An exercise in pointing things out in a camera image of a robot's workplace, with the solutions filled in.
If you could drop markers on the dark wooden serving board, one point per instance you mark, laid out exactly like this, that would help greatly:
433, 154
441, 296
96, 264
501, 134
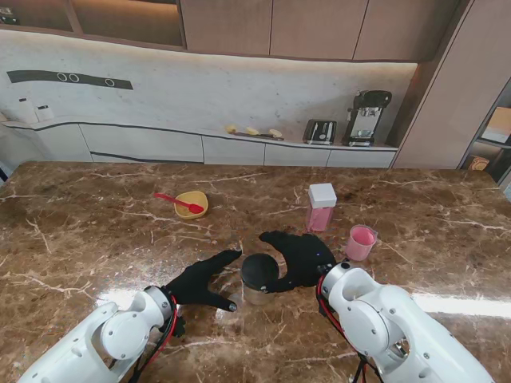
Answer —
259, 136

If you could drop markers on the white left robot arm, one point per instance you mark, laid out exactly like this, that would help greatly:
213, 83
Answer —
100, 343

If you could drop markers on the yellow plastic bowl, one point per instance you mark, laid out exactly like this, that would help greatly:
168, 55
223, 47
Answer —
191, 213

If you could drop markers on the pale flat board on shelf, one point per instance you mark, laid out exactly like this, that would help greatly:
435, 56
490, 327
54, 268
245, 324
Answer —
498, 123

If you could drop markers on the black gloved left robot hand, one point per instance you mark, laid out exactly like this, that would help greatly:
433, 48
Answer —
195, 283

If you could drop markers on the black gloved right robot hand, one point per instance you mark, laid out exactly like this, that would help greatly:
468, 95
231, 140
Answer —
303, 255

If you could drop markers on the pink container with white lid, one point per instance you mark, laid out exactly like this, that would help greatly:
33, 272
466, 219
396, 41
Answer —
321, 207

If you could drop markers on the yellow bread piece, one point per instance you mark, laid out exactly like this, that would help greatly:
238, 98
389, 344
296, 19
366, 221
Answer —
230, 129
252, 131
274, 133

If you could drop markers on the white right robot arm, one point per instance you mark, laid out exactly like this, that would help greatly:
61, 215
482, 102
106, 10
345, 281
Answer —
391, 319

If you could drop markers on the white counter cabinet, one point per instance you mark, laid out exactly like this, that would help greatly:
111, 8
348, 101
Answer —
139, 143

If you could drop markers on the short white bottle black cap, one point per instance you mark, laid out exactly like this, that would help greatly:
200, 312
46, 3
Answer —
44, 113

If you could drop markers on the pink measuring cup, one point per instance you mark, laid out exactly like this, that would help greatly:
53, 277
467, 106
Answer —
360, 243

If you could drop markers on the black wall panel with rings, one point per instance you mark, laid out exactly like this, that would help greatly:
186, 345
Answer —
40, 76

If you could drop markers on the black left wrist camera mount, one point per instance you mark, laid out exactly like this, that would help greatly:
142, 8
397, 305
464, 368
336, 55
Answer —
181, 325

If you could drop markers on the tall white bottle black cap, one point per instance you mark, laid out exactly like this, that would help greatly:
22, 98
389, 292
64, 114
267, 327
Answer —
26, 111

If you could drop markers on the wooden wall cabinets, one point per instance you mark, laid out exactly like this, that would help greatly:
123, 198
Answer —
311, 28

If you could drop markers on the orange printed box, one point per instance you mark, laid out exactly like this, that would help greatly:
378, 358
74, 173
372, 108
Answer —
478, 163

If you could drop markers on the black toaster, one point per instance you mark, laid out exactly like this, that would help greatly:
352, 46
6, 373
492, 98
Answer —
319, 131

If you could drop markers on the clear glass grain jar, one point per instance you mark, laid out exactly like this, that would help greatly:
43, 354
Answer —
257, 295

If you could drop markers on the black espresso machine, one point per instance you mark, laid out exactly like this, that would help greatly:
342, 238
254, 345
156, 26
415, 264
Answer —
367, 115

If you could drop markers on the black round jar lid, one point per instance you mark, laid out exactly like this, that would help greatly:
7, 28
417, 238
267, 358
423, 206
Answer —
259, 269

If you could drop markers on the red measuring spoon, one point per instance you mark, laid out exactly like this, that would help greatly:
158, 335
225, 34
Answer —
179, 202

